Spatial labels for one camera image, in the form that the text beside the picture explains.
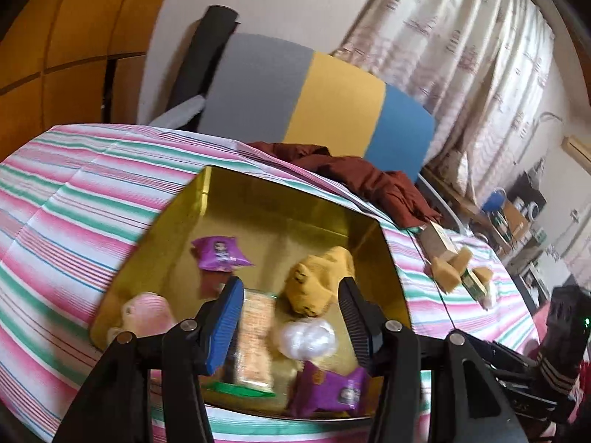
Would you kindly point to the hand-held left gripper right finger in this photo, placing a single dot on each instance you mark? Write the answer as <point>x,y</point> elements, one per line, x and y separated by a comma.
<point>358,327</point>

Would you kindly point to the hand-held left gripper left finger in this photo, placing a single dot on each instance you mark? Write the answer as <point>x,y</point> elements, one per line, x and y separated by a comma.
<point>226,327</point>

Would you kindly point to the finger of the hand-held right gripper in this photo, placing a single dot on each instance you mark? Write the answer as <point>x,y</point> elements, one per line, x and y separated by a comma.
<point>517,355</point>
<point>531,401</point>

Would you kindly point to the cracker packet with green ends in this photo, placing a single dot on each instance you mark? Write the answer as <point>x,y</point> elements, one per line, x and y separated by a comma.
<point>254,332</point>

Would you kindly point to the white ball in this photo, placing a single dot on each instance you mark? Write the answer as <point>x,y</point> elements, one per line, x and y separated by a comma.
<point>304,339</point>

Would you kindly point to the yellow plush toy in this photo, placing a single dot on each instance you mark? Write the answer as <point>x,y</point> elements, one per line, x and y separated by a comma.
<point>318,281</point>

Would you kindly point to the purple snack packet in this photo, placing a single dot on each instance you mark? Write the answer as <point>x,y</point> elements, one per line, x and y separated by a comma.
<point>219,254</point>
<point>328,390</point>

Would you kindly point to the gold tin box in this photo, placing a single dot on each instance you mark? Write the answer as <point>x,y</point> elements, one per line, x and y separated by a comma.
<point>277,221</point>

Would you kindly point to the small green packet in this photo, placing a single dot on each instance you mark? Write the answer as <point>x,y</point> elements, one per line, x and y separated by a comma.
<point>473,286</point>

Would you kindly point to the tan sponge block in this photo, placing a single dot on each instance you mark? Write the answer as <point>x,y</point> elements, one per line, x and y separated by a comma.
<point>445,274</point>
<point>463,260</point>
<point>482,276</point>

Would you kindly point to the brown wooden board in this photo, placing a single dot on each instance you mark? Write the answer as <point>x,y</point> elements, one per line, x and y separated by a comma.
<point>515,219</point>

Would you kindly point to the beige cardboard box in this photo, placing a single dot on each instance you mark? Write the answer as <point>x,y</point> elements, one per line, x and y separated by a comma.
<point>436,240</point>

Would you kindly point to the dark shelf box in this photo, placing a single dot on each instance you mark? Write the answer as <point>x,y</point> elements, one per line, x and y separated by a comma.
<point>531,194</point>

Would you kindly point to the blue plastic object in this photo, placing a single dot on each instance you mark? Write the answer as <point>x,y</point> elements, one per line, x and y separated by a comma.
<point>494,200</point>

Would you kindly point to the dark red cloth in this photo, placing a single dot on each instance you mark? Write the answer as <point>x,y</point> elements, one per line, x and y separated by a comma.
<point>369,180</point>

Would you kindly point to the wooden desk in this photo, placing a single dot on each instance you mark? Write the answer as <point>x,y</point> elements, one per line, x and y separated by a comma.
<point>461,205</point>

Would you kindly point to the striped tablecloth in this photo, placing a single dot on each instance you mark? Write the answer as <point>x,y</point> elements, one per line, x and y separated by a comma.
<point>69,203</point>

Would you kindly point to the grey yellow blue chair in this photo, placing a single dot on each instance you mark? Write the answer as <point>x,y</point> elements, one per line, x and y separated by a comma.
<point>341,101</point>

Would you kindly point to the black rolled mat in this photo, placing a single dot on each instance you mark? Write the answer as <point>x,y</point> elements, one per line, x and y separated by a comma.
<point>203,46</point>

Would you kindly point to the patterned beige curtain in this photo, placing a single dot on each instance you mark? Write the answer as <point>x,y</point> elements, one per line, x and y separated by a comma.
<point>461,55</point>

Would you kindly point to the wooden wardrobe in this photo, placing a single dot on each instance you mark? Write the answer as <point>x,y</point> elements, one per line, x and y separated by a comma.
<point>69,32</point>

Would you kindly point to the wall air conditioner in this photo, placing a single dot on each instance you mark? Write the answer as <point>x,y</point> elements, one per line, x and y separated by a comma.
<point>577,152</point>

